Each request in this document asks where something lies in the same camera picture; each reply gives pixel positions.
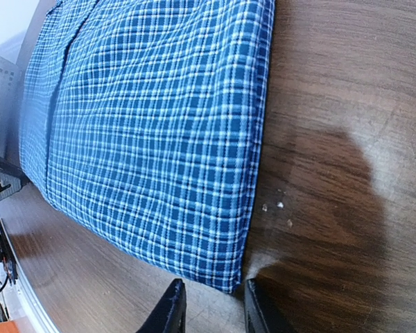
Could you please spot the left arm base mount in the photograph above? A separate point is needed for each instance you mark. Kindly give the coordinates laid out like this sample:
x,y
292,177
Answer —
x,y
8,260

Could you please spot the blue small-check long sleeve shirt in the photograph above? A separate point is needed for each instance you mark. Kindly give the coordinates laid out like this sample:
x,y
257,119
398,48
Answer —
x,y
143,122

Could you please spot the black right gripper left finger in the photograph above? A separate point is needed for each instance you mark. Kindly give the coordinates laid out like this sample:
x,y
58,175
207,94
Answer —
x,y
169,314

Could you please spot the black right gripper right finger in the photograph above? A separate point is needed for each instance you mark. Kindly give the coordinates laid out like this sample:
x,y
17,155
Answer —
x,y
261,313

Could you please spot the white plastic laundry basket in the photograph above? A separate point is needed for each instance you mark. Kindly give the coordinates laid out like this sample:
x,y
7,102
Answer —
x,y
10,74

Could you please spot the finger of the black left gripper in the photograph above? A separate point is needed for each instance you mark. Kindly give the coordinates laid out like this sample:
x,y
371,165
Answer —
x,y
12,179

